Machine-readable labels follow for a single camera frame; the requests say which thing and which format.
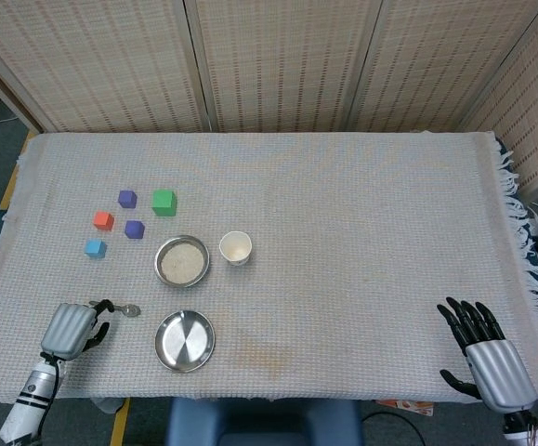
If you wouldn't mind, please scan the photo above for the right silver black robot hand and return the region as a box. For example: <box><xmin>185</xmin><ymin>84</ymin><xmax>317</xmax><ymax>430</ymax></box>
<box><xmin>437</xmin><ymin>296</ymin><xmax>538</xmax><ymax>413</ymax></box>

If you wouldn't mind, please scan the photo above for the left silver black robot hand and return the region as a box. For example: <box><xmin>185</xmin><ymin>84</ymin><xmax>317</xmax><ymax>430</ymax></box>
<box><xmin>39</xmin><ymin>298</ymin><xmax>112</xmax><ymax>362</ymax></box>

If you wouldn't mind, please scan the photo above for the metal spoon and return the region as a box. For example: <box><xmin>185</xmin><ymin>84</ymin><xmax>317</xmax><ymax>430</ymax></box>
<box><xmin>88</xmin><ymin>300</ymin><xmax>142</xmax><ymax>319</ymax></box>

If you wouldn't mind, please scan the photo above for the steel bowl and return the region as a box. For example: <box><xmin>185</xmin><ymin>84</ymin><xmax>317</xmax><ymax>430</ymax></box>
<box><xmin>153</xmin><ymin>234</ymin><xmax>211</xmax><ymax>288</ymax></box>

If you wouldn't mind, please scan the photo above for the white powder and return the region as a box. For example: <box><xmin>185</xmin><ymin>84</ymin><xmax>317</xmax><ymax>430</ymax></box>
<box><xmin>161</xmin><ymin>243</ymin><xmax>203</xmax><ymax>282</ymax></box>

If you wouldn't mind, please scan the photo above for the white paper cup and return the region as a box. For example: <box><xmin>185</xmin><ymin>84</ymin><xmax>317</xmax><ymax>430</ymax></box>
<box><xmin>218</xmin><ymin>230</ymin><xmax>254</xmax><ymax>268</ymax></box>

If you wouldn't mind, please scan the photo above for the orange white package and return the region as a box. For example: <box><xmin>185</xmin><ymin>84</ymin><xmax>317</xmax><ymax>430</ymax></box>
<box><xmin>374</xmin><ymin>399</ymin><xmax>435</xmax><ymax>417</ymax></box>

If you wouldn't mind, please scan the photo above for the steel plate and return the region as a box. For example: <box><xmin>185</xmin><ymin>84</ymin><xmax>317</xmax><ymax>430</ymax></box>
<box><xmin>154</xmin><ymin>309</ymin><xmax>217</xmax><ymax>374</ymax></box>

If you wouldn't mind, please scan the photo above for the green cube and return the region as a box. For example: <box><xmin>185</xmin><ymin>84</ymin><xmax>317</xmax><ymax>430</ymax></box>
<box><xmin>151</xmin><ymin>189</ymin><xmax>177</xmax><ymax>217</ymax></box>

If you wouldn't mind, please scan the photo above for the white woven tablecloth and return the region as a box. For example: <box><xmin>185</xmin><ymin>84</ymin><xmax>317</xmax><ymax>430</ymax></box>
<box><xmin>0</xmin><ymin>129</ymin><xmax>538</xmax><ymax>403</ymax></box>

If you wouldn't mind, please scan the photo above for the blue chair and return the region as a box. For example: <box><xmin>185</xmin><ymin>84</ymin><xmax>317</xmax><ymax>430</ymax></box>
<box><xmin>165</xmin><ymin>398</ymin><xmax>363</xmax><ymax>446</ymax></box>

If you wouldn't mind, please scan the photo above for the woven folding screen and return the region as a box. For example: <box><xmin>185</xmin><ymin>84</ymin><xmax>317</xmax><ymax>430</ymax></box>
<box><xmin>0</xmin><ymin>0</ymin><xmax>538</xmax><ymax>201</ymax></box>

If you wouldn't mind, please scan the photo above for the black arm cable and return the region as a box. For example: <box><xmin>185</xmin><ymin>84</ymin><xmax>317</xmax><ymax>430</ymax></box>
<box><xmin>34</xmin><ymin>351</ymin><xmax>64</xmax><ymax>440</ymax></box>

